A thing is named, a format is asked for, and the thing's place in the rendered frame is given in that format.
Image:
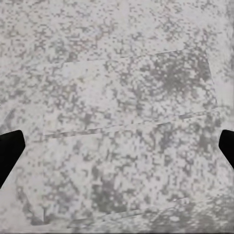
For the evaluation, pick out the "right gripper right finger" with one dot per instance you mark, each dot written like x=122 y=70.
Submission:
x=226 y=144

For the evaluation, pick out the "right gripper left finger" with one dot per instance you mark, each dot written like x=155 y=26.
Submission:
x=12 y=145

